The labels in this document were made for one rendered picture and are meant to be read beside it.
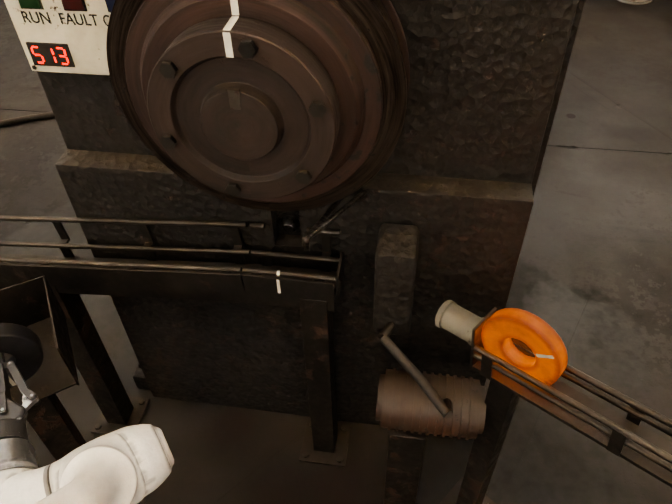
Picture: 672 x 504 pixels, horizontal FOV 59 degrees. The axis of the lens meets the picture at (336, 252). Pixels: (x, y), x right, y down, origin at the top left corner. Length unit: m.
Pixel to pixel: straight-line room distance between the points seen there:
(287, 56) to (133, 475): 0.61
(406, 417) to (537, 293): 1.08
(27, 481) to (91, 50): 0.72
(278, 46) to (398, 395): 0.74
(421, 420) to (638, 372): 1.01
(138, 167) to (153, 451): 0.59
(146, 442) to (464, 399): 0.63
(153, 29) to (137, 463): 0.62
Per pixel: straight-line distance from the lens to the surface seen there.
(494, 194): 1.17
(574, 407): 1.11
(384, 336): 1.24
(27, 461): 1.07
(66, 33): 1.22
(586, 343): 2.13
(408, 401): 1.25
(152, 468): 0.96
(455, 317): 1.18
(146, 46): 0.95
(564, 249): 2.42
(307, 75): 0.83
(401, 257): 1.13
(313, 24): 0.86
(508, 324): 1.09
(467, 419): 1.27
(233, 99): 0.87
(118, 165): 1.31
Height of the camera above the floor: 1.59
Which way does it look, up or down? 44 degrees down
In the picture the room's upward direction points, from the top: 2 degrees counter-clockwise
